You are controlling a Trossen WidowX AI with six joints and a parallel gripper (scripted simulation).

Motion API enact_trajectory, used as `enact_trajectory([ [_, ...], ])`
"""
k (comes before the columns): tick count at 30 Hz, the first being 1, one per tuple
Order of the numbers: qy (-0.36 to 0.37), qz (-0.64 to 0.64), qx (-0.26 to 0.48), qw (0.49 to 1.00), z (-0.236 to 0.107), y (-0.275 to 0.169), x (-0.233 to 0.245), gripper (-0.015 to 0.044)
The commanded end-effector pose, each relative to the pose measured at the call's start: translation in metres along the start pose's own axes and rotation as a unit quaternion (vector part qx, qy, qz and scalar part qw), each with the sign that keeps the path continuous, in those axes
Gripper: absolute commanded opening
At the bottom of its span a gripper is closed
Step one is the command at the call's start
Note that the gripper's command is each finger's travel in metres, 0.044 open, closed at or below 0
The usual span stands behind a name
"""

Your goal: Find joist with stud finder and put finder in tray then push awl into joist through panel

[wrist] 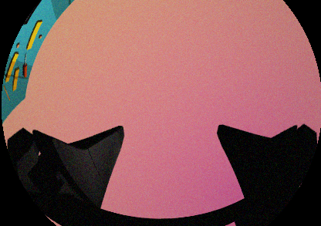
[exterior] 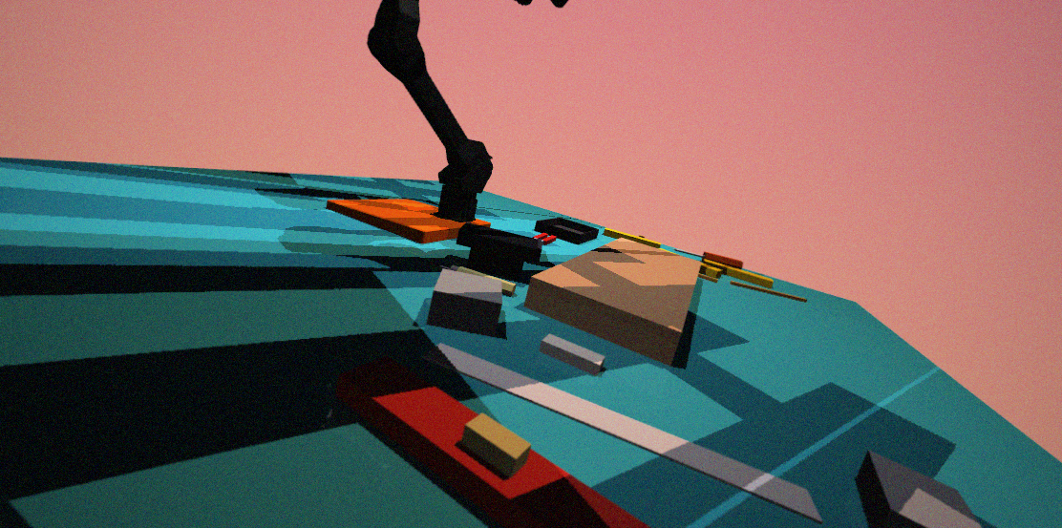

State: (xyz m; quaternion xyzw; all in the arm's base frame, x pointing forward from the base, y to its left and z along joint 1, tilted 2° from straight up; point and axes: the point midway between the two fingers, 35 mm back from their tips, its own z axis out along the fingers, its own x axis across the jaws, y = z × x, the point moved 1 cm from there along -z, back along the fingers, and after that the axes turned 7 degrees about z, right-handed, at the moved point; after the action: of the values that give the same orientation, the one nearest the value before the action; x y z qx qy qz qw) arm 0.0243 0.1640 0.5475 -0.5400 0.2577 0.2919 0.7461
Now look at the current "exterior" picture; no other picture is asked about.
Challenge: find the awl with red handle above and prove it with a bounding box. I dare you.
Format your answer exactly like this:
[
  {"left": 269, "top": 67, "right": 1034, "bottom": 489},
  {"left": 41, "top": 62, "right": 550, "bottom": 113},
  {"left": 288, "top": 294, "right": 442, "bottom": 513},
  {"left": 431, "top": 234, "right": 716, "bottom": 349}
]
[{"left": 533, "top": 233, "right": 556, "bottom": 245}]

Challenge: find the tan wooden floor panel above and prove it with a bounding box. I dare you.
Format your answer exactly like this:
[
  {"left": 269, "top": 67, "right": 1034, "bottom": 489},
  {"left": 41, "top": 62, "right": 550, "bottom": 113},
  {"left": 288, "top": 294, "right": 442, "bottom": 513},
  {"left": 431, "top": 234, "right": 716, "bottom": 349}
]
[{"left": 524, "top": 238, "right": 702, "bottom": 367}]

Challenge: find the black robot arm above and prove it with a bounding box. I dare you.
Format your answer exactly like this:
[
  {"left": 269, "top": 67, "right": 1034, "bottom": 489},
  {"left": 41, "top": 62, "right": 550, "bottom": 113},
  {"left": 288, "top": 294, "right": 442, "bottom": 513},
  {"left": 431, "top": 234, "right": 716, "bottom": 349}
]
[{"left": 369, "top": 0, "right": 493, "bottom": 222}]

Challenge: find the yellow flat bar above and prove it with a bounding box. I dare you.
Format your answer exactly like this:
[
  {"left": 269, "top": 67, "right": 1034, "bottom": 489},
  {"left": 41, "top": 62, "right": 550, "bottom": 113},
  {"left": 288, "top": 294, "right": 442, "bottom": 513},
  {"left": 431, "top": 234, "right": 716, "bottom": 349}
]
[
  {"left": 704, "top": 259, "right": 773, "bottom": 289},
  {"left": 699, "top": 263, "right": 723, "bottom": 278},
  {"left": 604, "top": 228, "right": 661, "bottom": 248}
]

